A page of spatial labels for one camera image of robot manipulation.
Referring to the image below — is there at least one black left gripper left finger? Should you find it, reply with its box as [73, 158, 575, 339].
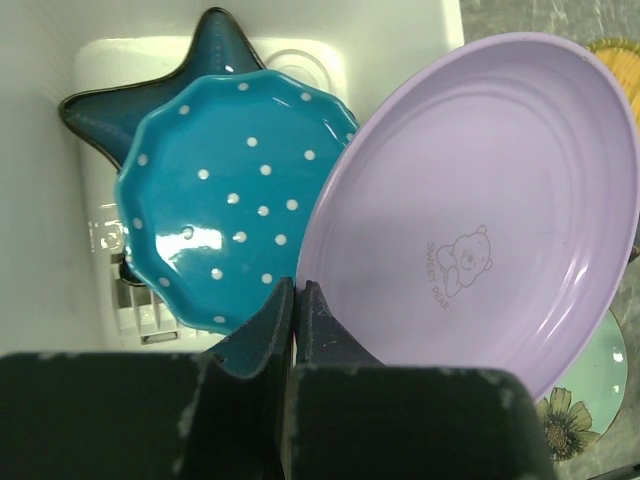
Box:
[1, 278, 294, 479]

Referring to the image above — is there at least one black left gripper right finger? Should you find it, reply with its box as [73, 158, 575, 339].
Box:
[286, 282, 555, 479]

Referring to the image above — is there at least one mint green flower plate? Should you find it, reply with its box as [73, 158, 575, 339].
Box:
[536, 312, 628, 462]

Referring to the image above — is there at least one turquoise polka dot plate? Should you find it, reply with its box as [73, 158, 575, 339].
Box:
[115, 70, 358, 334]

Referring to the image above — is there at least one lavender round plate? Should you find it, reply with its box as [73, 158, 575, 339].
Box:
[296, 32, 639, 398]

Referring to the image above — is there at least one blue star-shaped dish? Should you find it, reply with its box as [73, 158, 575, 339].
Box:
[58, 7, 266, 170]

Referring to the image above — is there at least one round woven bamboo mat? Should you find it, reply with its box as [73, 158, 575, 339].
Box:
[586, 38, 639, 123]

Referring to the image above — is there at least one white plastic bin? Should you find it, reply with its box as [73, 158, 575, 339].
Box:
[1, 1, 464, 353]

